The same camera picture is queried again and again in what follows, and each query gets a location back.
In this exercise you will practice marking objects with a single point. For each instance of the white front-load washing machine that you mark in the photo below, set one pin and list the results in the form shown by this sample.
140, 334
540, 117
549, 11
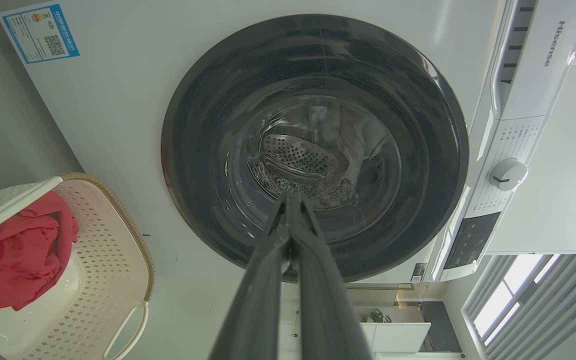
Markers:
118, 130

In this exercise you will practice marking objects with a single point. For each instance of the white washer detergent drawer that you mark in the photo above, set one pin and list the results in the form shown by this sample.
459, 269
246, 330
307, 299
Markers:
543, 65

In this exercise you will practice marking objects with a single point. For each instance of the grey window blinds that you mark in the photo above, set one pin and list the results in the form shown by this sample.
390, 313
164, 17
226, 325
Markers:
553, 310

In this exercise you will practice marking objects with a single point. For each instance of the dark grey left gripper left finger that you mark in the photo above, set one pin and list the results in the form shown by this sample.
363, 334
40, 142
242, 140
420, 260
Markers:
255, 300

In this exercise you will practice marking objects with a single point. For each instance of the black washer display panel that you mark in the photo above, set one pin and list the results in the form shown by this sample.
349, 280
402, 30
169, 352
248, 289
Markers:
472, 240

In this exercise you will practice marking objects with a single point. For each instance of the round dark glass washer door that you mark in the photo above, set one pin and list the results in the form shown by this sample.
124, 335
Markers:
208, 150

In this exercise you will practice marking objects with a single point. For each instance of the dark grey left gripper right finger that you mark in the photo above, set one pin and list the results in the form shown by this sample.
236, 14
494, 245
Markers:
325, 310

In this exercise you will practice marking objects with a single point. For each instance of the white low cabinet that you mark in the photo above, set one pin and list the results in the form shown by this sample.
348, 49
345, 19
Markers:
398, 336

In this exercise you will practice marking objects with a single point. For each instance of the red garment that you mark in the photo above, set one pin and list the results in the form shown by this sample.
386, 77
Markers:
18, 255

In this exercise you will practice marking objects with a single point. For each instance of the green leafy plant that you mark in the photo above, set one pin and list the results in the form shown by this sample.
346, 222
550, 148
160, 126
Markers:
375, 316

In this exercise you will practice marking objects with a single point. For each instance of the cream perforated laundry basket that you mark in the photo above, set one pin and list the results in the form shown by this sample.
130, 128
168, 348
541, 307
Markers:
108, 250

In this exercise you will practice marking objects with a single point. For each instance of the white round washer dial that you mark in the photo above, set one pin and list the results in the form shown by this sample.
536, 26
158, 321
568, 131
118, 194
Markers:
508, 174

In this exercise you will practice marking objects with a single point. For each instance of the blue energy label sticker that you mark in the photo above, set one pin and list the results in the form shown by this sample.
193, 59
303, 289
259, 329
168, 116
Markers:
38, 33

